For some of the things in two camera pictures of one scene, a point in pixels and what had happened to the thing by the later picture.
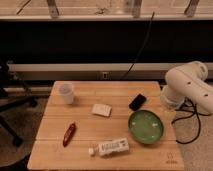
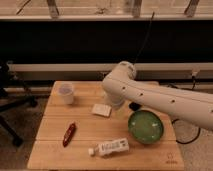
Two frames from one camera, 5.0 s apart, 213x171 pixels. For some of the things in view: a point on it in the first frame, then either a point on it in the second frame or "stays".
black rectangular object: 137,102 stays
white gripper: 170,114 to 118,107
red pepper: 69,135 stays
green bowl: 145,126 stays
